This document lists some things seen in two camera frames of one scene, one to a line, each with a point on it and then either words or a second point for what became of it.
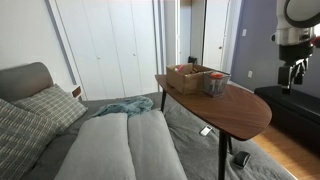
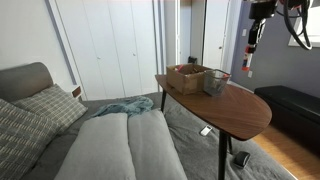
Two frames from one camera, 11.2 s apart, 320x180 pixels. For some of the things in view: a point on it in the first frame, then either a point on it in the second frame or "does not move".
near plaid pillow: (23, 136) does not move
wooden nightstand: (76, 91) does not move
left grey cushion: (100, 151) does not move
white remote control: (205, 130) does not move
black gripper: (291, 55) to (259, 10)
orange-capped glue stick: (216, 81) to (248, 53)
